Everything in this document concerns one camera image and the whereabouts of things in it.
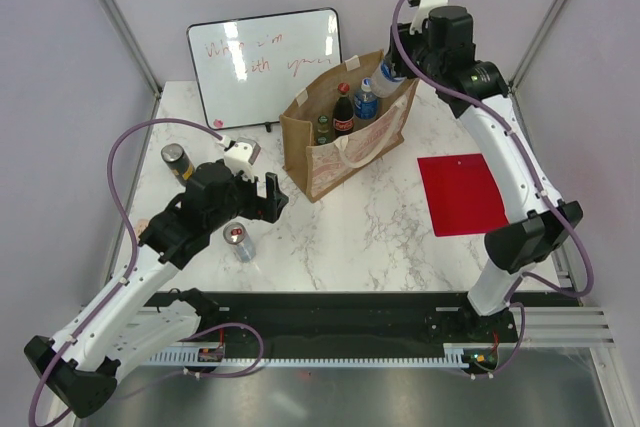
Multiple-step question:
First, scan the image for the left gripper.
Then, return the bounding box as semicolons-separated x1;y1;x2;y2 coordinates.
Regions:
206;165;288;232

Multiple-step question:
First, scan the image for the blue-label water bottle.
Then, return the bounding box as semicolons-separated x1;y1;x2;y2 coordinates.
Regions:
354;77;378;123
370;59;406;98

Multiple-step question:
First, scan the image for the brown canvas tote bag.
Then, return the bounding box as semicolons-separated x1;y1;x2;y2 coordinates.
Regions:
279;51;418;202

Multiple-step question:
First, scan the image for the clear soda water bottle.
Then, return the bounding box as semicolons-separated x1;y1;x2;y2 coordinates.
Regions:
316;135;333;146

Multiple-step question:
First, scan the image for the Coca-Cola glass bottle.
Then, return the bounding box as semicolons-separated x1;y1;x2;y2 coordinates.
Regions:
332;82;354;137

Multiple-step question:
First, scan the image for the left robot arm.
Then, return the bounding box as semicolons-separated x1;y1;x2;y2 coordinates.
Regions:
24;160;288;418

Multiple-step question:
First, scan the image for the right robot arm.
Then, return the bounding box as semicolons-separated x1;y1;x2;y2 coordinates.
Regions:
389;6;583;341

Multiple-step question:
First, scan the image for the silver beverage can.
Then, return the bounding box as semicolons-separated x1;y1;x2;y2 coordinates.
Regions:
223;222;256;263

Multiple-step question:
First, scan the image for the black and yellow can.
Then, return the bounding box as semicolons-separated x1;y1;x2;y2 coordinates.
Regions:
161;143;194;184

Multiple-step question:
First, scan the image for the white dry-erase board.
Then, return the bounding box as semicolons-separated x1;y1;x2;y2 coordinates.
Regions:
186;7;342;130

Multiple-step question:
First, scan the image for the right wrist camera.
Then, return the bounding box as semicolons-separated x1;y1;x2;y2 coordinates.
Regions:
408;0;449;35

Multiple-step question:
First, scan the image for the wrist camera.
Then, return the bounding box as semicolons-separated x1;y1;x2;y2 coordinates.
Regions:
408;0;449;35
223;138;261;183

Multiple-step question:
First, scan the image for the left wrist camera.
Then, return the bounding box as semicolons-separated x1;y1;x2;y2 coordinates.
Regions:
223;138;261;183

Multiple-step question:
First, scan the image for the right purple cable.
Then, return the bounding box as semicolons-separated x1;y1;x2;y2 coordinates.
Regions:
391;0;596;381

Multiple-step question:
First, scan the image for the purple cable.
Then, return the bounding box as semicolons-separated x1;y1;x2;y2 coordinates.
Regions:
27;118;226;427
391;0;596;381

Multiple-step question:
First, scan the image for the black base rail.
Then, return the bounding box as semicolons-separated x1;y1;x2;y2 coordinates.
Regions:
149;288;519;363

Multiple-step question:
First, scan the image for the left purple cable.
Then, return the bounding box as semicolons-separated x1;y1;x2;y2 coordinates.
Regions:
27;118;226;427

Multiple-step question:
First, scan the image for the white cable duct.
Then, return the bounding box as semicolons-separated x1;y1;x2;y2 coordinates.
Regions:
143;343;497;369

